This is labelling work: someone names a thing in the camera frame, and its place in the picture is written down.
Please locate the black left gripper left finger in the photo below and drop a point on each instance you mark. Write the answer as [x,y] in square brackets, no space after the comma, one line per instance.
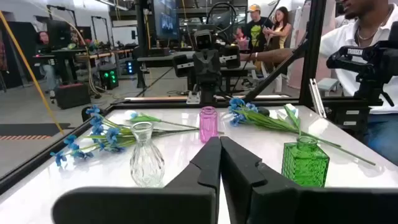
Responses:
[140,205]

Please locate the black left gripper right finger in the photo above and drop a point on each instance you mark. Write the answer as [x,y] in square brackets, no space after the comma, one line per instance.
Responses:
[280,205]

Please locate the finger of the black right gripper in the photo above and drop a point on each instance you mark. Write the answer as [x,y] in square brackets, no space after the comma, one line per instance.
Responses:
[183,70]
[230,51]

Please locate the pink ribbed glass vase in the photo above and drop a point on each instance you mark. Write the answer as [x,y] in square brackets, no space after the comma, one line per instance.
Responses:
[208,124]

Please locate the blue artificial flower bunch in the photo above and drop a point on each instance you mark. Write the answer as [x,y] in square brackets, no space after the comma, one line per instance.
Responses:
[112,134]
[237,118]

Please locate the white artificial tulip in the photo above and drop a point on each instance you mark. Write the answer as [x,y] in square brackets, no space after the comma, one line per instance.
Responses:
[292,116]
[146,118]

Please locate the black artificial tulip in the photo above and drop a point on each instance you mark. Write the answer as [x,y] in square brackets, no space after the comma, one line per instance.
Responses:
[263,111]

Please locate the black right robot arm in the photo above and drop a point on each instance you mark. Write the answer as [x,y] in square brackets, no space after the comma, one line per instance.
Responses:
[207,93]

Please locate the clear glass vase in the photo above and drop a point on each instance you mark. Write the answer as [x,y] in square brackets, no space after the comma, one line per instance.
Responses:
[146,161]

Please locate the green cut-glass vase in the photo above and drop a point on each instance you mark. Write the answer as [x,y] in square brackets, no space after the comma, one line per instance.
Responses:
[304,165]

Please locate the grey metal mounting plate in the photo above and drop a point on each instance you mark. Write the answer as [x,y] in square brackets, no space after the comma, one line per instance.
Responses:
[192,98]

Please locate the person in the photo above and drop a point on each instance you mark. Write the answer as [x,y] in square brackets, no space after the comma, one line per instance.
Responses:
[256,29]
[45,39]
[280,31]
[335,37]

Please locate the black computer with blue lights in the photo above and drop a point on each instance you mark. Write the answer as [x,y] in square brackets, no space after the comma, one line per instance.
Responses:
[130,67]

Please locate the large dark display screen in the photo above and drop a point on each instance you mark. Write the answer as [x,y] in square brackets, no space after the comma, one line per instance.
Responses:
[164,18]

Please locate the black computer with green lights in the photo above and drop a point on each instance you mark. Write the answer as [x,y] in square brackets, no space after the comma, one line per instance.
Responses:
[109,77]

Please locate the white stool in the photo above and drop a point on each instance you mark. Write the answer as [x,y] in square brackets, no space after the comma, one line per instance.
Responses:
[328,85]

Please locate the black control box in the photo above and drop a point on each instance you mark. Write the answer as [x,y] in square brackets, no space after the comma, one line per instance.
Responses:
[345,118]

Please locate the black box with red strip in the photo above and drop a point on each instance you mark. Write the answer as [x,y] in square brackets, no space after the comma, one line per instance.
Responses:
[71,96]

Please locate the black mat with orange stripes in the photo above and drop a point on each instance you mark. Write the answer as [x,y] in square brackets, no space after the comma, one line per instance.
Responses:
[31,129]

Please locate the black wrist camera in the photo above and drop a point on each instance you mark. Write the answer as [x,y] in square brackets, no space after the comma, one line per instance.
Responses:
[203,40]

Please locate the silver metal bracket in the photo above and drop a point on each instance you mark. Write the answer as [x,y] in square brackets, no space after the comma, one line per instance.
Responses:
[316,96]

